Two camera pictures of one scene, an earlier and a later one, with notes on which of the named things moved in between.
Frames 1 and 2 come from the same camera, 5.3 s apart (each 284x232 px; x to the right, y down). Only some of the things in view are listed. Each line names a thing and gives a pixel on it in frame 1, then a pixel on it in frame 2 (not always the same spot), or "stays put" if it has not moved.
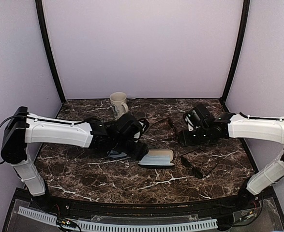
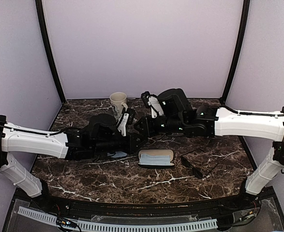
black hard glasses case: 159,152 stays put
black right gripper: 186,140 → 144,123
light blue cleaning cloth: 114,154 stays put
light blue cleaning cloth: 155,159 stays put
